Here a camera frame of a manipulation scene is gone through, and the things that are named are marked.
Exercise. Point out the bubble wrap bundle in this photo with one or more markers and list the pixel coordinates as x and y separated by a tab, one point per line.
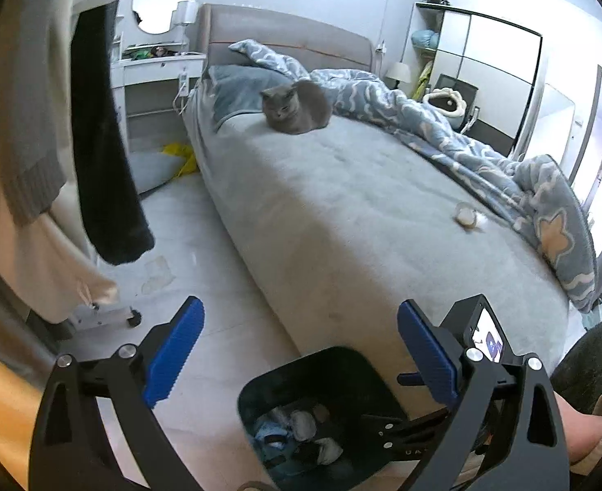
273	433

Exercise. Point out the black garment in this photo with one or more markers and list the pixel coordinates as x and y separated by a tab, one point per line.
113	218

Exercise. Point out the grey pillow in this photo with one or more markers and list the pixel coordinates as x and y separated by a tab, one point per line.
236	89

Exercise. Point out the grey knit cardigan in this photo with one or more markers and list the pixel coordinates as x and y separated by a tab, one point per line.
34	103

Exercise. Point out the blue patterned fleece blanket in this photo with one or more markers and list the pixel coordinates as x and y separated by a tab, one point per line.
533	196

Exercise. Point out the bedside lamp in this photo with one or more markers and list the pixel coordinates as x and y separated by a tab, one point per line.
400	74

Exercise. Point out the white clothes rack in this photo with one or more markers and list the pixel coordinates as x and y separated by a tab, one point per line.
95	316

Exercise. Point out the bed with grey sheet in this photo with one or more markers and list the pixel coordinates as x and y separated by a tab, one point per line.
339	225

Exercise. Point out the yellow bag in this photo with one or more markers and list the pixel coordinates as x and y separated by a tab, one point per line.
186	154

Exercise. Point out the grey cat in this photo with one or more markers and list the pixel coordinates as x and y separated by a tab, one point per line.
296	108

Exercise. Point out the white wardrobe with black trim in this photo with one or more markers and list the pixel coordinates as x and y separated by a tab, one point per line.
497	58

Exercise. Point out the white dressing table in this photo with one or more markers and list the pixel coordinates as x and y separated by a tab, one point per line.
144	81

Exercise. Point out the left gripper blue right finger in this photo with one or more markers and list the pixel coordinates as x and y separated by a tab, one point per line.
435	352

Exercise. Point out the white cat bed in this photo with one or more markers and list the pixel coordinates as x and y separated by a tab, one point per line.
449	103

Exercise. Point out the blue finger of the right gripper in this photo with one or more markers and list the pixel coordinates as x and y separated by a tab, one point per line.
410	379

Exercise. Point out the person's right hand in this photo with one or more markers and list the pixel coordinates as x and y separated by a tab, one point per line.
582	431

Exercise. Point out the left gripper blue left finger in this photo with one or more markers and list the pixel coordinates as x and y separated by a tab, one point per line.
166	349

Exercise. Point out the white power strip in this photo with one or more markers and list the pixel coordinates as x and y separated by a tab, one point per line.
183	88

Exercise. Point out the dark green trash bin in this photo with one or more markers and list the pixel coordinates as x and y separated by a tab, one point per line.
343	392

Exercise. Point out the beige coat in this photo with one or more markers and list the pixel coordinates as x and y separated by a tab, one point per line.
50	264

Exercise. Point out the grey upholstered headboard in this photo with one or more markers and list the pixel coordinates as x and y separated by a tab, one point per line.
315	44

